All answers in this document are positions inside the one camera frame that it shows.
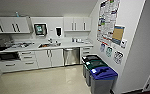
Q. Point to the small round green wall sign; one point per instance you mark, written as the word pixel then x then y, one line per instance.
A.
pixel 109 51

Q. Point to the bottle on cabinet top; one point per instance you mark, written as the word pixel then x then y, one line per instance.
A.
pixel 17 14

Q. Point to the green lid waste bin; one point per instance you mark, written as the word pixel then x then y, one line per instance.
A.
pixel 96 65

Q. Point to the white wall cabinet, two doors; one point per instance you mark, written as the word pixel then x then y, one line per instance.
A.
pixel 11 25

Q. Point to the white wide drawer stack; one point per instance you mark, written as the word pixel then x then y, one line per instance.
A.
pixel 28 59

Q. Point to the blue lid recycling bin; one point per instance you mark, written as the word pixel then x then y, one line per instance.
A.
pixel 103 81

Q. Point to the small round black wall sign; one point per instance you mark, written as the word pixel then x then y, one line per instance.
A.
pixel 118 57

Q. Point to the tan paper notice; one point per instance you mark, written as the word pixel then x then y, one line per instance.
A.
pixel 118 34

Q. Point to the white drawer under microwave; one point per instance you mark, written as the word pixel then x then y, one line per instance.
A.
pixel 11 66

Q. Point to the chrome sink faucet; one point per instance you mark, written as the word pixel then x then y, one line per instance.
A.
pixel 50 41

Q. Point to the small round blue wall sign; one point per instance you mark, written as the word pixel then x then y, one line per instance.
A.
pixel 102 47

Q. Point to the black wall soap dispenser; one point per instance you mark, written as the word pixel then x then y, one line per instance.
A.
pixel 58 31

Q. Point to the steel paper towel dispenser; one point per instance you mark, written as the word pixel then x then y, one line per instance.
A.
pixel 40 29

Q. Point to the stainless steel dishwasher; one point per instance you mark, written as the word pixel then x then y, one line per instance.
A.
pixel 71 56

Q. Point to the black built-in microwave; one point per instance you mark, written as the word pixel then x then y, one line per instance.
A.
pixel 8 56

